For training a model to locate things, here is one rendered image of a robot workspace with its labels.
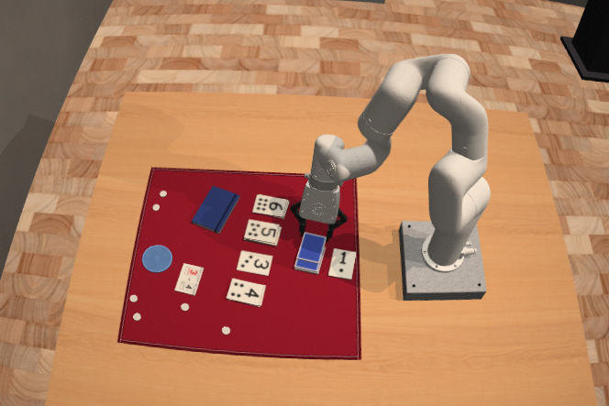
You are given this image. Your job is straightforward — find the dark red cloth mat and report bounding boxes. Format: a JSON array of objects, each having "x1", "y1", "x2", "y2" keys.
[
  {"x1": 122, "y1": 170, "x2": 357, "y2": 356},
  {"x1": 117, "y1": 167, "x2": 361, "y2": 359}
]

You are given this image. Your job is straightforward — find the blue flat disc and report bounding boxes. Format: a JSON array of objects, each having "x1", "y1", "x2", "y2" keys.
[{"x1": 142, "y1": 245, "x2": 172, "y2": 273}]

